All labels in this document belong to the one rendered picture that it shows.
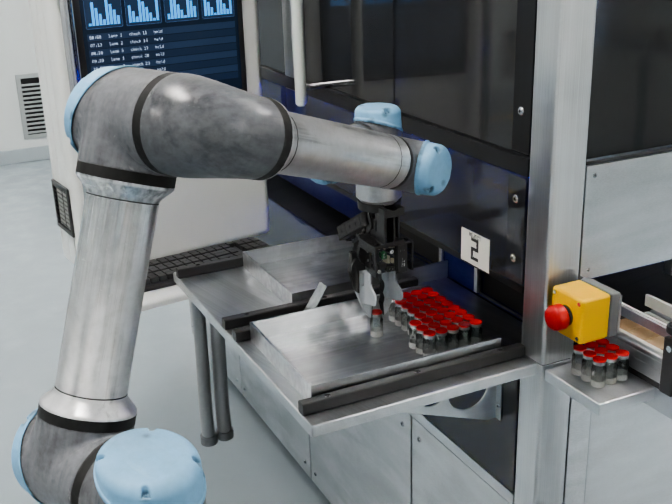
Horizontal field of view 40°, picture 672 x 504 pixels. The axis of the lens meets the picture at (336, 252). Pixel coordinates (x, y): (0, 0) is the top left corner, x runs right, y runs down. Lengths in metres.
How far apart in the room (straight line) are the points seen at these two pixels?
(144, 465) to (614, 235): 0.83
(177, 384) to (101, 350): 2.28
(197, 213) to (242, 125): 1.27
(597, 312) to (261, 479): 1.61
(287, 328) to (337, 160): 0.56
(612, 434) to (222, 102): 0.99
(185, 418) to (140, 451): 2.10
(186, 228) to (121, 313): 1.17
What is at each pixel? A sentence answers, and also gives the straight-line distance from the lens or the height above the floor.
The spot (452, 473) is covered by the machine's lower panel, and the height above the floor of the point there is 0.53.
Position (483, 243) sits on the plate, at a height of 1.04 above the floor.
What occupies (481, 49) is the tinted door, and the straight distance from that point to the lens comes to 1.53.
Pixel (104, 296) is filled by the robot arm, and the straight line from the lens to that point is 1.08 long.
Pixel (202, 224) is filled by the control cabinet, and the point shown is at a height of 0.87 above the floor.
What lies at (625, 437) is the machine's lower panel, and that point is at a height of 0.69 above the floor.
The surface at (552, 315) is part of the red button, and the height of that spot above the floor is 1.00.
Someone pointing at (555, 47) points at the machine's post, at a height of 1.38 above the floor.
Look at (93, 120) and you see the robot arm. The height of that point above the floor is 1.36.
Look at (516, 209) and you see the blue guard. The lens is 1.48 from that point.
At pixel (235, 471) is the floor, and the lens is 2.86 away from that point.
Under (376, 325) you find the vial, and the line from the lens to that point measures 1.58.
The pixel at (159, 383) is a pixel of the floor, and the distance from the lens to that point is 3.40.
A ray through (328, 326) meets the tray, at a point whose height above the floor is 0.88.
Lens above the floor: 1.57
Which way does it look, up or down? 20 degrees down
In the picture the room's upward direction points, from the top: 2 degrees counter-clockwise
